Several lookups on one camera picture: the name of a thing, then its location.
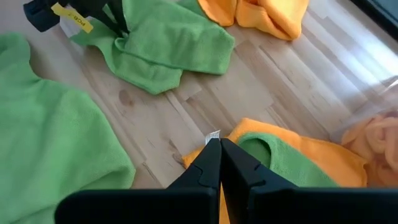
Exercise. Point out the clear plastic bin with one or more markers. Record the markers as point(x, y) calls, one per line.
point(373, 99)

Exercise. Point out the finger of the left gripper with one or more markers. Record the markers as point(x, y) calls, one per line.
point(104, 21)
point(119, 15)

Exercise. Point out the yellow label tag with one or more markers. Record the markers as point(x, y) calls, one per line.
point(73, 17)

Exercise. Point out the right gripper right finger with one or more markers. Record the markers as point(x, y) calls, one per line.
point(242, 174)

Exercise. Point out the black metal rig frame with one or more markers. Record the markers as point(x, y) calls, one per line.
point(382, 12)

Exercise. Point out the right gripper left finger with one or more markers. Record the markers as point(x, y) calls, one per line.
point(205, 171)

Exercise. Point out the green microfiber towel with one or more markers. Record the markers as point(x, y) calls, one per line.
point(289, 161)
point(56, 140)
point(174, 46)

